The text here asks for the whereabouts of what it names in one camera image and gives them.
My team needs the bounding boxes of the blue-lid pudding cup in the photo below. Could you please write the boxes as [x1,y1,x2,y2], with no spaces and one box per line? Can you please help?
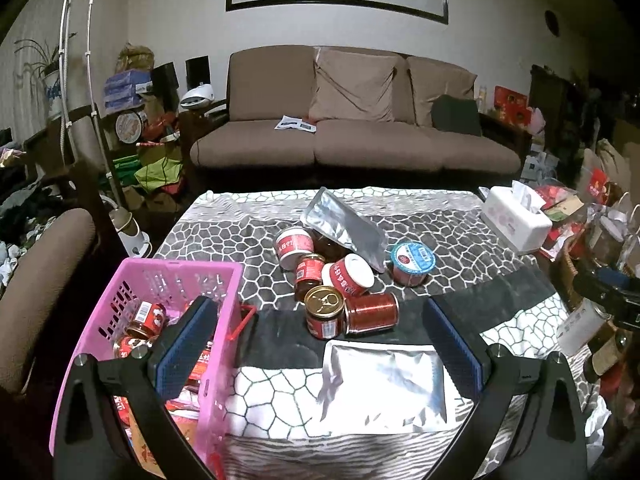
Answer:
[389,241,436,287]

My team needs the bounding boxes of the white tissue box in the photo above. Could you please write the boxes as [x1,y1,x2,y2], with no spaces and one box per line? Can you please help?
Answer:
[480,181,554,255]

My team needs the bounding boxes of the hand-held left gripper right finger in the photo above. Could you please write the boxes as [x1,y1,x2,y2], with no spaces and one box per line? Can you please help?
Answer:
[423,293,589,480]

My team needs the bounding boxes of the pile of clothes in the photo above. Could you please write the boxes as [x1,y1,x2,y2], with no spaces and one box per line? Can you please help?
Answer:
[0,129,72,282]

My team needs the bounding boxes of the black speaker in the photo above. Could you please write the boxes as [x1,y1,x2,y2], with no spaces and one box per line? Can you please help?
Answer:
[184,55,211,92]

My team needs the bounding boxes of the pile of red packaging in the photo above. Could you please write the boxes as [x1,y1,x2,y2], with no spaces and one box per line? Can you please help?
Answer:
[537,184,587,262]

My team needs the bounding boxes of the brown sofa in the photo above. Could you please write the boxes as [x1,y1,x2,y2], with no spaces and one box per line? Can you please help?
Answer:
[189,44,524,189]

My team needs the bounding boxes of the beige sofa cushion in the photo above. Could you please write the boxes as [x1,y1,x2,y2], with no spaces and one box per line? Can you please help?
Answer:
[308,48,400,124]
[407,55,479,129]

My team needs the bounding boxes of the green bag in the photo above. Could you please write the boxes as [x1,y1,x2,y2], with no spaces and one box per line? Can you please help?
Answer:
[133,157,184,194]

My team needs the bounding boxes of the red cord loop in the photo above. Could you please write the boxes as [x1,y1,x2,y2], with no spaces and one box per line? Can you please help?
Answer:
[227,303,259,342]

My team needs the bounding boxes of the white paper leaflets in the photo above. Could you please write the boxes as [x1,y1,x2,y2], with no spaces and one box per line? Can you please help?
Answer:
[273,114,319,135]

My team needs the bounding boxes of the white garment steamer stand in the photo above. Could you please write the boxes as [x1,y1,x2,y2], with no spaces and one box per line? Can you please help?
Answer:
[58,0,154,260]

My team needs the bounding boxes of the dark wooden chair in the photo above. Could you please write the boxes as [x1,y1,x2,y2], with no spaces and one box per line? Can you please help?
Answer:
[22,104,124,222]

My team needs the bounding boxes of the red printed packet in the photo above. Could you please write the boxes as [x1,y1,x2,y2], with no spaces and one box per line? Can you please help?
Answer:
[117,394,202,480]

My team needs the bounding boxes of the stack of blue tissue packs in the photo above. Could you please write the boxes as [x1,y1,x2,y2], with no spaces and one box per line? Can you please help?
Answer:
[103,69,154,114]

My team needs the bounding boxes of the brown paper bag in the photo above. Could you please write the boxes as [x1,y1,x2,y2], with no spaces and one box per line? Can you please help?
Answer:
[115,43,155,75]

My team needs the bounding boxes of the silver foil pouch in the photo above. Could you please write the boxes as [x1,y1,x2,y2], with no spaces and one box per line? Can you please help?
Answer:
[317,342,449,434]
[299,187,389,274]

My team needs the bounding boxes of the red metal can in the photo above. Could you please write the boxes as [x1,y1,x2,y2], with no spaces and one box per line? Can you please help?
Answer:
[344,292,400,336]

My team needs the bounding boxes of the red gift box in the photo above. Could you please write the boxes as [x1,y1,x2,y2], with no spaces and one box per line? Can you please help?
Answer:
[493,84,532,126]

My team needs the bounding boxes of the gold-lid red-label jar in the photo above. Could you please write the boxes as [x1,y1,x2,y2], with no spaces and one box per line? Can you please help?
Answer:
[304,285,347,340]

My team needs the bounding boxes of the pink plastic basket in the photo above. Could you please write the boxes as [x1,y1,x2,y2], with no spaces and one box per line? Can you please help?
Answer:
[48,258,245,480]

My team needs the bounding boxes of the white small appliance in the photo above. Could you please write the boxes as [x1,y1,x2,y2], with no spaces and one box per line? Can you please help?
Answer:
[178,84,217,110]

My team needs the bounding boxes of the dark wooden cabinet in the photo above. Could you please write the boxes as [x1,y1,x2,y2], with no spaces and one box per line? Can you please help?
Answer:
[528,64,602,162]

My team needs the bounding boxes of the small red-label glass jar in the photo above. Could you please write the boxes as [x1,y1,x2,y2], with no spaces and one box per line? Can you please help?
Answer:
[293,253,326,301]

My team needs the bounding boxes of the white-lid red-label jar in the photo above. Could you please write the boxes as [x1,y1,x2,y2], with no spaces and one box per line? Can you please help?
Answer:
[276,227,315,271]
[322,253,375,297]

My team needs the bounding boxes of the brown upholstered armchair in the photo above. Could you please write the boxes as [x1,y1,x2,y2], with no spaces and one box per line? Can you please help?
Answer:
[0,208,97,397]

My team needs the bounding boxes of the potted plant in white vase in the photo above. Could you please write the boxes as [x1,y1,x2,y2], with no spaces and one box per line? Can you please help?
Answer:
[13,32,79,122]

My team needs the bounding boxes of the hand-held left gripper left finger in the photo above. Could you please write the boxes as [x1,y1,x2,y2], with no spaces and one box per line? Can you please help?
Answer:
[52,295,221,480]

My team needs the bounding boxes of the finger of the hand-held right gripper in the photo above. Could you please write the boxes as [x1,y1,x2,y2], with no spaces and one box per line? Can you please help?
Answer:
[572,268,631,302]

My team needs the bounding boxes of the glass jar red cartoon label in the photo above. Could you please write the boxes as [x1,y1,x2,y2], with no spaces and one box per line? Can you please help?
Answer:
[113,335,151,359]
[124,301,167,339]

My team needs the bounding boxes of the dark grey cushion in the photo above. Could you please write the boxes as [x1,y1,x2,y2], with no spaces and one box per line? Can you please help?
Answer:
[432,94,484,137]

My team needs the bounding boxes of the white cylindrical can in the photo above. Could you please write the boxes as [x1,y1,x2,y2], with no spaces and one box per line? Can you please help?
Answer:
[555,299,612,357]

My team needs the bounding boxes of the round biscuit tin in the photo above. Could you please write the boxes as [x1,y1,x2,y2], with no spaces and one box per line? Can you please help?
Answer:
[114,109,149,144]

